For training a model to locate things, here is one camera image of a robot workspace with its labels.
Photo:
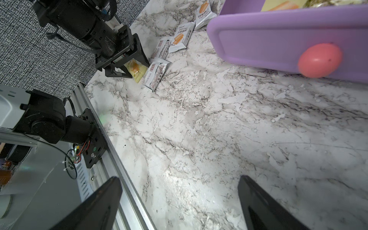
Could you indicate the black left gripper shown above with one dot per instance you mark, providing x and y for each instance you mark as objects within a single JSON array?
[{"x": 127, "y": 47}]

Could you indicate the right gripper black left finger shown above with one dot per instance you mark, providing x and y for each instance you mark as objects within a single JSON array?
[{"x": 97, "y": 212}]

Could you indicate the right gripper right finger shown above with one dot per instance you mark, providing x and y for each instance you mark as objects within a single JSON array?
[{"x": 261, "y": 211}]

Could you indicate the white cookie packet orange picture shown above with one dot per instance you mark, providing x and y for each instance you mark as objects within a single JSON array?
[{"x": 181, "y": 37}]

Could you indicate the white cookie packet top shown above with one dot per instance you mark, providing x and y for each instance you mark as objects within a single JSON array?
[{"x": 204, "y": 15}]

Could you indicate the purple drawer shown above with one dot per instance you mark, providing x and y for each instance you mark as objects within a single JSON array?
[{"x": 245, "y": 35}]

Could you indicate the yellow cookie packet with barcode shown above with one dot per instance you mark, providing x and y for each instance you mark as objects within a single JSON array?
[{"x": 276, "y": 5}]

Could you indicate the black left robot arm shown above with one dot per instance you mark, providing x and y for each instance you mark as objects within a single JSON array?
[{"x": 96, "y": 25}]

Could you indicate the pink drawer knob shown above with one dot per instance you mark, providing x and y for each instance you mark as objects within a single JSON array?
[{"x": 320, "y": 60}]

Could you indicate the white cookie packet barcode up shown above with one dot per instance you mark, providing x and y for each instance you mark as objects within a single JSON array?
[{"x": 162, "y": 49}]

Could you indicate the aluminium front rail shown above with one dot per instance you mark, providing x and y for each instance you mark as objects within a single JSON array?
[{"x": 131, "y": 212}]

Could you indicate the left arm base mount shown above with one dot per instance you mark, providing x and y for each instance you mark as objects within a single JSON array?
[{"x": 45, "y": 116}]

